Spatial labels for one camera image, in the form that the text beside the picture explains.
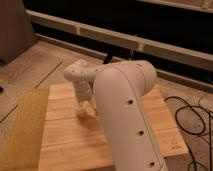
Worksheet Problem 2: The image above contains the black cable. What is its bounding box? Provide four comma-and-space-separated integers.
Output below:
163, 95, 213, 171

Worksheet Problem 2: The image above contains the white shelf rail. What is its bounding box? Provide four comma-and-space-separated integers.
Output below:
27, 10, 213, 72

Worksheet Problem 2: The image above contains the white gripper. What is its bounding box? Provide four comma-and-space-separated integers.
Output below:
73, 81, 92, 107

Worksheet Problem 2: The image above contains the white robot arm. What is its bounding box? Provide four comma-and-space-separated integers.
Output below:
64, 60, 168, 171

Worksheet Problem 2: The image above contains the beige cabinet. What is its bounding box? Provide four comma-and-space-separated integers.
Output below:
0, 0, 37, 63

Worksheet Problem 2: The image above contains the small white ceramic cup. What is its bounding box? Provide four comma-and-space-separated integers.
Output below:
75, 102, 88, 117

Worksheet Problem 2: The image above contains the yellow-green mat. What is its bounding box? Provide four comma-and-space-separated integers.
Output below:
0, 89, 49, 171

